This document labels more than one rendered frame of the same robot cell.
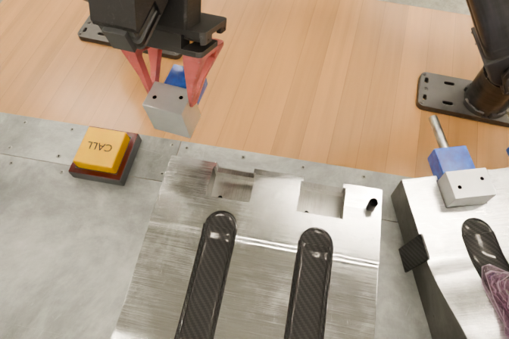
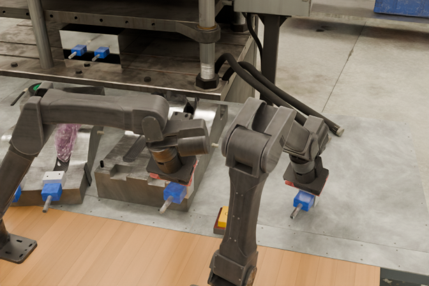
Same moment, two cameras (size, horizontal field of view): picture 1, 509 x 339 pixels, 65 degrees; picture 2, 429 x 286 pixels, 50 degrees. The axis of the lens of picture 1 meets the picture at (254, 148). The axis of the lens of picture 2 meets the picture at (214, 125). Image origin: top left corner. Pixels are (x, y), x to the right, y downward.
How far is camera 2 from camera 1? 1.22 m
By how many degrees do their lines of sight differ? 88
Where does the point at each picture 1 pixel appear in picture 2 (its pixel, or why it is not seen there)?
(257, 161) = (145, 220)
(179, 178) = not seen: hidden behind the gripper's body
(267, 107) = (132, 249)
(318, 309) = (134, 147)
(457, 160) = (50, 188)
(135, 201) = (212, 206)
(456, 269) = (76, 161)
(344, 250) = (119, 156)
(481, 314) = (79, 145)
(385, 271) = not seen: hidden behind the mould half
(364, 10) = not seen: outside the picture
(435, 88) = (19, 250)
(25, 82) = (306, 275)
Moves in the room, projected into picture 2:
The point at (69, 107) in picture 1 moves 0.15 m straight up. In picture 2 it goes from (266, 256) to (270, 209)
